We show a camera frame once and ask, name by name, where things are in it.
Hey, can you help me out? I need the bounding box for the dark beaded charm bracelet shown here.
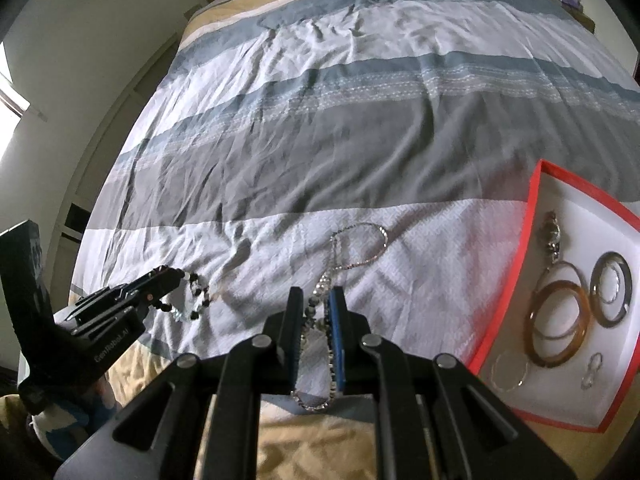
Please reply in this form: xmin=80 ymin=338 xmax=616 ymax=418
xmin=154 ymin=270 xmax=222 ymax=323

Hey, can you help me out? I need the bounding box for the silver beaded necklace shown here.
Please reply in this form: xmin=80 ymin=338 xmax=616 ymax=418
xmin=290 ymin=221 xmax=391 ymax=413

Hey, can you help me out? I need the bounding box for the amber bangle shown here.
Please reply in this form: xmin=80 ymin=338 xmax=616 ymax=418
xmin=523 ymin=280 xmax=591 ymax=368

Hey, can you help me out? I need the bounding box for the silver wristwatch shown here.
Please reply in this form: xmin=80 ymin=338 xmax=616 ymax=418
xmin=540 ymin=210 xmax=562 ymax=263

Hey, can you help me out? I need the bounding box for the dark brown bangle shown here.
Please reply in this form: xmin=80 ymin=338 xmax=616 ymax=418
xmin=589 ymin=252 xmax=634 ymax=328

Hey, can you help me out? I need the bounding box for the red jewelry box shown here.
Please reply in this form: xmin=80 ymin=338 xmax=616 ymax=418
xmin=469 ymin=160 xmax=639 ymax=432

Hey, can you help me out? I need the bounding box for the blue fabric item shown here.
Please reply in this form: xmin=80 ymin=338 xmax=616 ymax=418
xmin=32 ymin=402 xmax=102 ymax=460

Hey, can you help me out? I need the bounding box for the window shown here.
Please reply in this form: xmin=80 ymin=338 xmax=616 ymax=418
xmin=0 ymin=44 xmax=30 ymax=158

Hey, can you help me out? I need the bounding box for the striped duvet cover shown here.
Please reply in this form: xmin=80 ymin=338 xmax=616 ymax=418
xmin=72 ymin=0 xmax=639 ymax=403

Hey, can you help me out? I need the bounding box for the wooden nightstand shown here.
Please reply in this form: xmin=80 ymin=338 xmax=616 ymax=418
xmin=561 ymin=2 xmax=596 ymax=34

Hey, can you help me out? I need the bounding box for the purple tissue pack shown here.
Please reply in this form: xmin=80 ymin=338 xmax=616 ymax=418
xmin=560 ymin=0 xmax=584 ymax=11

